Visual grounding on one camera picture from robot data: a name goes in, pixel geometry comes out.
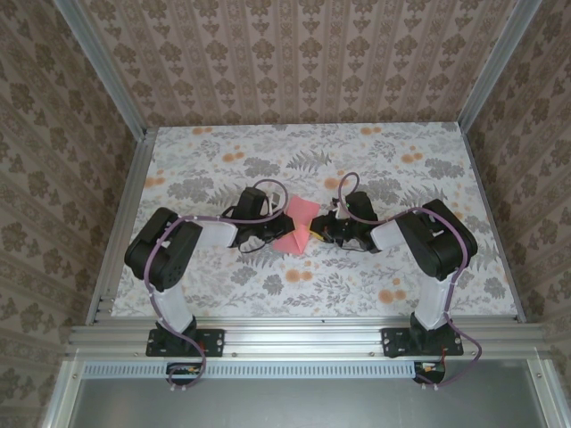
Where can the pink square paper sheet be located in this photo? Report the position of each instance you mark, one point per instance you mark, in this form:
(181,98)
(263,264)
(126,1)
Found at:
(301,211)

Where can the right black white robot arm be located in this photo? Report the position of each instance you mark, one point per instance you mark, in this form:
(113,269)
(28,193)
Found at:
(441,245)

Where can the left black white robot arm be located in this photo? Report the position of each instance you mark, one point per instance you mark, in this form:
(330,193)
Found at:
(165,249)

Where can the grey metal sheet panel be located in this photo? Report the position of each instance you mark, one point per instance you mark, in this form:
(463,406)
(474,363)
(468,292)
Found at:
(303,401)

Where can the floral patterned table mat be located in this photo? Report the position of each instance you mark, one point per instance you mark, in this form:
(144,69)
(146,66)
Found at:
(267,147)

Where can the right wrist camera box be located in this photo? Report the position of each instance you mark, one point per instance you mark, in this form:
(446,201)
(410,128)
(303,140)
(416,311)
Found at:
(336,207)

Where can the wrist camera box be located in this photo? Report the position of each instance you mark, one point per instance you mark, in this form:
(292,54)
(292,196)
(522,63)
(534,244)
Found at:
(336,207)
(275,203)

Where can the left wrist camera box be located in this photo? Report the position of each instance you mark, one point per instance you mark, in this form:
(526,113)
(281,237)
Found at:
(275,203)

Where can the aluminium front frame beam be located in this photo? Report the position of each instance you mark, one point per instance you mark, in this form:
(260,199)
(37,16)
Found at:
(303,339)

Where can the aluminium left side rail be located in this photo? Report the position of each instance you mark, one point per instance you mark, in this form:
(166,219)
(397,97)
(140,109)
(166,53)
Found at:
(134,178)

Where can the aluminium rail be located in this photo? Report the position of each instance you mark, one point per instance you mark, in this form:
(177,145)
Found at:
(542,388)
(134,178)
(67,388)
(480,178)

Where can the aluminium right side rail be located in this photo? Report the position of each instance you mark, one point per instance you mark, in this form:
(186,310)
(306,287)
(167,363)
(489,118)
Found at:
(480,178)

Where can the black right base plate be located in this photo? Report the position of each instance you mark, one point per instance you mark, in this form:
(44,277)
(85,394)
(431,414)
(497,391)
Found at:
(392,343)

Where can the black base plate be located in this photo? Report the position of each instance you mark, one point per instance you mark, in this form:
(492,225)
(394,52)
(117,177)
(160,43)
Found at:
(214,343)
(392,343)

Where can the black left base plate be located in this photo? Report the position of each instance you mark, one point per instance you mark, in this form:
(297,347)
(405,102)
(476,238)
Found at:
(214,343)

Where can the aluminium right corner post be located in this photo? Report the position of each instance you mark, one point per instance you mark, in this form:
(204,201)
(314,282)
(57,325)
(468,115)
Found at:
(495,67)

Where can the aluminium corner post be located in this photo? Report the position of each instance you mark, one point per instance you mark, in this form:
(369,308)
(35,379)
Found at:
(495,67)
(105,67)

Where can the aluminium left corner post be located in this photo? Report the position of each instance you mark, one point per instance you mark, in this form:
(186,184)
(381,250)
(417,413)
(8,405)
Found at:
(105,67)

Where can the aluminium lower right rail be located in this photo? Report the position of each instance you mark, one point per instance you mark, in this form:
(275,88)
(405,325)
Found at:
(542,388)

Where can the aluminium lower left rail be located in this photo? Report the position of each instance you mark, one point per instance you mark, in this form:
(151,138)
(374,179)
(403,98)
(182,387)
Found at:
(67,388)

